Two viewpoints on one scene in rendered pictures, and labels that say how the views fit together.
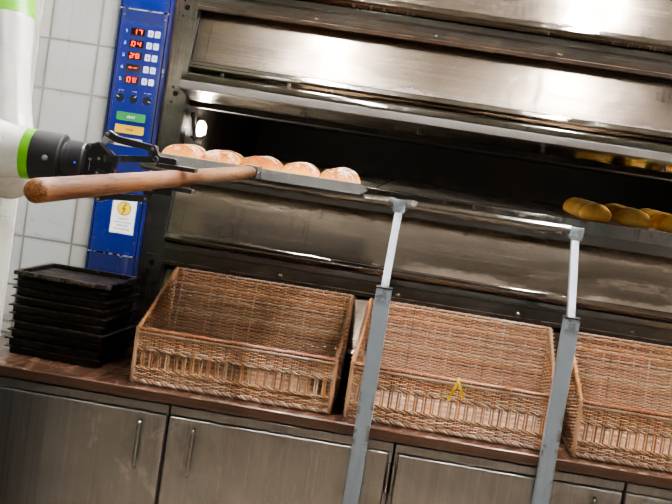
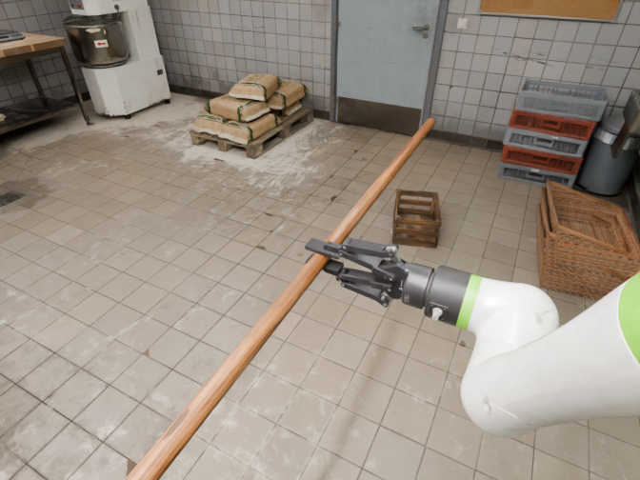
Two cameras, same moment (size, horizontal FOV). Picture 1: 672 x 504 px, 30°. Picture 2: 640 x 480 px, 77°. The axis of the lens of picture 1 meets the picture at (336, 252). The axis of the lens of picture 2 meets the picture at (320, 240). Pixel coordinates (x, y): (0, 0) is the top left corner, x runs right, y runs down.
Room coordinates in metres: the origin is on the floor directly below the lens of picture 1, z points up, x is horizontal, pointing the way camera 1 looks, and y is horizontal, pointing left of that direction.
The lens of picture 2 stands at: (2.80, 0.53, 1.67)
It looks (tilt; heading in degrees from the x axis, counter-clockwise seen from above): 36 degrees down; 203
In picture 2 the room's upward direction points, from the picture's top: straight up
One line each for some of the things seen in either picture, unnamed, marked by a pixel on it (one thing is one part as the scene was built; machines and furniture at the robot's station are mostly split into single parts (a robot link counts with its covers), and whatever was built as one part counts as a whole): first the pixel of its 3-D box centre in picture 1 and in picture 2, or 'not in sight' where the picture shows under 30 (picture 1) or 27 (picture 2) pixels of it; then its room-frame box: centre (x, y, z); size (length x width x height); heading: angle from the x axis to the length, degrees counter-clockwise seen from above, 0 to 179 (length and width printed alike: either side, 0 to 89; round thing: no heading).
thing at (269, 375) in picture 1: (248, 335); not in sight; (3.54, 0.21, 0.72); 0.56 x 0.49 x 0.28; 87
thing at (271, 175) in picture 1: (264, 172); not in sight; (3.41, 0.22, 1.19); 0.55 x 0.36 x 0.03; 86
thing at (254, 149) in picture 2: not in sight; (255, 125); (-0.86, -1.81, 0.07); 1.20 x 0.80 x 0.14; 176
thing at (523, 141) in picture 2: not in sight; (545, 134); (-0.94, 0.99, 0.38); 0.60 x 0.40 x 0.16; 84
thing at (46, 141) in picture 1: (52, 157); (445, 295); (2.27, 0.53, 1.19); 0.12 x 0.06 x 0.09; 176
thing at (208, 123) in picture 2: not in sight; (223, 117); (-0.57, -2.02, 0.22); 0.62 x 0.36 x 0.15; 1
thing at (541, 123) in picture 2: not in sight; (552, 117); (-0.94, 1.00, 0.53); 0.60 x 0.40 x 0.16; 83
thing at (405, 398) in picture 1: (453, 369); not in sight; (3.49, -0.38, 0.72); 0.56 x 0.49 x 0.28; 85
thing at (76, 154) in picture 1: (91, 163); (403, 281); (2.26, 0.46, 1.19); 0.09 x 0.07 x 0.08; 86
